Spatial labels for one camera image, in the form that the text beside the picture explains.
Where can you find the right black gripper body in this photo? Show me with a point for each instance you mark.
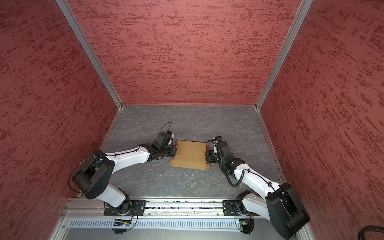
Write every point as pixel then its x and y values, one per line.
pixel 213 157

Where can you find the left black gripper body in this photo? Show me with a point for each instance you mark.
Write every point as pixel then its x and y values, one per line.
pixel 169 151

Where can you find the brown cardboard box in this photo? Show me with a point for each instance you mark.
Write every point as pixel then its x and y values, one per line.
pixel 190 155

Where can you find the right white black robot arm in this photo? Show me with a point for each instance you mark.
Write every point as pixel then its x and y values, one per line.
pixel 277 202

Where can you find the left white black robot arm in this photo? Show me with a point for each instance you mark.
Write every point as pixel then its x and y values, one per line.
pixel 93 175

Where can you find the right small circuit board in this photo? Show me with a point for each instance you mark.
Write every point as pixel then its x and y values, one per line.
pixel 243 223

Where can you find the small circuit board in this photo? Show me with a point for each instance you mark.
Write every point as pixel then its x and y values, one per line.
pixel 122 223
pixel 243 223

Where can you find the left small circuit board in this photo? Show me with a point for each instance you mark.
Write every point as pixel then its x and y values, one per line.
pixel 122 223

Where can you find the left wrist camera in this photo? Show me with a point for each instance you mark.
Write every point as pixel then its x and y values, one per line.
pixel 164 139

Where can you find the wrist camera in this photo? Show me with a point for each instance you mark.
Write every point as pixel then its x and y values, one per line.
pixel 227 155
pixel 164 139

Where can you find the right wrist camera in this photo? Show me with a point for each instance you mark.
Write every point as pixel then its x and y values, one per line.
pixel 227 155

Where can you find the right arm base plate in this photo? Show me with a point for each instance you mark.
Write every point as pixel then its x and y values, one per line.
pixel 247 208

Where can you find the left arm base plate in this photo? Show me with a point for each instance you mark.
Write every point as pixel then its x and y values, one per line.
pixel 127 208

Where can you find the aluminium front rail frame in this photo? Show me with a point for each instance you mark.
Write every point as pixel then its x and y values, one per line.
pixel 172 214

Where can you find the right aluminium corner post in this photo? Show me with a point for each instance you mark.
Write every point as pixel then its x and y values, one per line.
pixel 290 37

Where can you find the aluminium corner post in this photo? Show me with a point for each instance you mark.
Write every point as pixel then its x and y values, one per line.
pixel 290 37
pixel 79 33

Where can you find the left aluminium corner post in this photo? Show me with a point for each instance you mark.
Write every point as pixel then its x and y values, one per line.
pixel 79 33

